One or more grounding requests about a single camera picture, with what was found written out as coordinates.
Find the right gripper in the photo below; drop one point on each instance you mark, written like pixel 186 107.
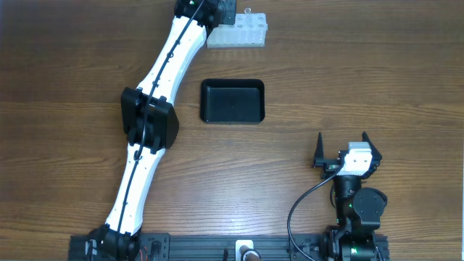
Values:
pixel 328 166

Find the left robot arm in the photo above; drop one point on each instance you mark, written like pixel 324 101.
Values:
pixel 130 203

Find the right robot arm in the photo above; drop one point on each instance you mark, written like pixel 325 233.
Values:
pixel 368 206

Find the black tray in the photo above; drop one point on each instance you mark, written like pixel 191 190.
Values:
pixel 232 105

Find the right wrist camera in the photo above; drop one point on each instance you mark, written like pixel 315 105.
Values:
pixel 357 157

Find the mounting rail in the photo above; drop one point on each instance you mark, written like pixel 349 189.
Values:
pixel 203 248

